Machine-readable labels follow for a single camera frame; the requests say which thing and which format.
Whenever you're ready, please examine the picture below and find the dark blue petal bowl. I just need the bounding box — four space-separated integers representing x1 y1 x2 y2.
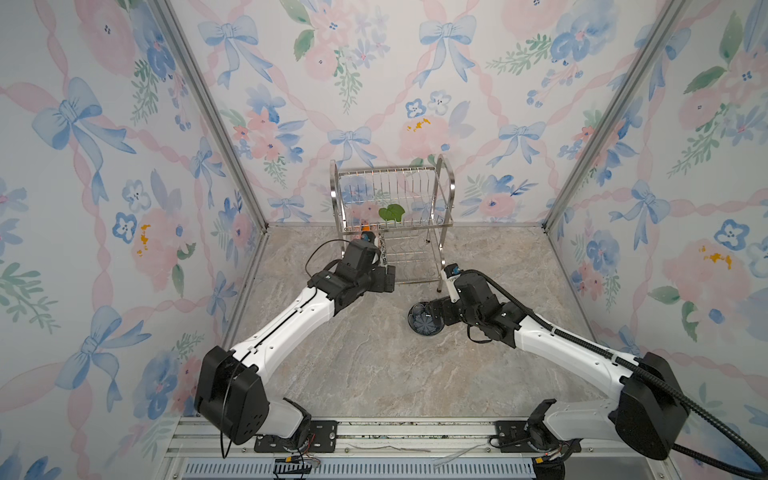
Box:
407 302 444 337

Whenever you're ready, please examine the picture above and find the steel wire dish rack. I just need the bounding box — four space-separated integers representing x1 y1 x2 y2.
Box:
330 154 456 291

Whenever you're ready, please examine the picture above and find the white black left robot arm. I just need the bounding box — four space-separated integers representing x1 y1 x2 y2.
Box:
194 232 396 451

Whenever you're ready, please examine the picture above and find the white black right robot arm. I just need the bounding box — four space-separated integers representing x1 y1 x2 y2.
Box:
409 267 689 460

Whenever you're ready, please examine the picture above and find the green leaf rack ornament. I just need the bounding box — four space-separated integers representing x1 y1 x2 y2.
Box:
378 204 405 223

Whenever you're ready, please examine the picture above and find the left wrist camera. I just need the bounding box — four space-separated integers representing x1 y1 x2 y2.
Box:
361 231 382 247

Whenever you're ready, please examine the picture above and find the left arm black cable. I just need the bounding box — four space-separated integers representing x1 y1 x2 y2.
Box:
303 238 352 278

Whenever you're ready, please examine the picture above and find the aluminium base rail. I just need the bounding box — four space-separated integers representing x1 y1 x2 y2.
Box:
155 418 681 479

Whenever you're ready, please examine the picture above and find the aluminium corner post left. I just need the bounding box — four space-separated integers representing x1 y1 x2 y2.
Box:
148 0 268 234

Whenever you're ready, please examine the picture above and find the aluminium corner post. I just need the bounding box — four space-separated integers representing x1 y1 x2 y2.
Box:
148 0 268 234
542 0 688 234

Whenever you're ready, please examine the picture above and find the black corrugated cable conduit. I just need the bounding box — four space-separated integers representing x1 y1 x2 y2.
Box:
458 268 768 480

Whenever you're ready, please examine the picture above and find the aluminium corner post right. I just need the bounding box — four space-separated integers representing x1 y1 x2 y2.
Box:
542 0 688 234

